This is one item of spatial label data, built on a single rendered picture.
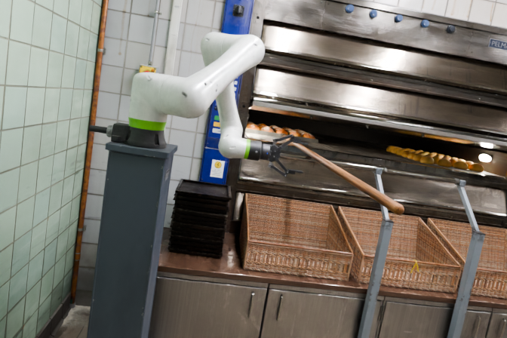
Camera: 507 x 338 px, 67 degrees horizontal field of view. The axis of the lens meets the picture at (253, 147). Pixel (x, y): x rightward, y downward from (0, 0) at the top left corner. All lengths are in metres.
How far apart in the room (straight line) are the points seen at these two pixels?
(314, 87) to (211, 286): 1.27
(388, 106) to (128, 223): 1.73
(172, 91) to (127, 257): 0.58
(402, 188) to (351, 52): 0.92
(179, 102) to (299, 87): 1.24
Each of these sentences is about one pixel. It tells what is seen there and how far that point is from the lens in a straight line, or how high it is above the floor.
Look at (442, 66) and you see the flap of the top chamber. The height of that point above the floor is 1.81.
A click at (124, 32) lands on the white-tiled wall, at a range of 2.37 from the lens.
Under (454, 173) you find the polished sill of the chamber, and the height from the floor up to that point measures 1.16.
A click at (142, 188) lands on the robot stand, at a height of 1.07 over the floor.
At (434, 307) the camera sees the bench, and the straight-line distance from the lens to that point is 2.33.
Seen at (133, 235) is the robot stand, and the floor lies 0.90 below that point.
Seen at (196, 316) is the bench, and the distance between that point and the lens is 2.04.
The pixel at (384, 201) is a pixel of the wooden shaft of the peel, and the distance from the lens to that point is 1.16.
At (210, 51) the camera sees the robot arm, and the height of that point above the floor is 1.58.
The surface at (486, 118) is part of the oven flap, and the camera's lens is 2.86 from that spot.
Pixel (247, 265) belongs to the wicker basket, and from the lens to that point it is 1.98.
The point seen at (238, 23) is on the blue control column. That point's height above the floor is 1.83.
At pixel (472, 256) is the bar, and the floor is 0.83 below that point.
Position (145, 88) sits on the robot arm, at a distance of 1.30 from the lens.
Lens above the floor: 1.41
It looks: 7 degrees down
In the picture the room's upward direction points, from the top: 9 degrees clockwise
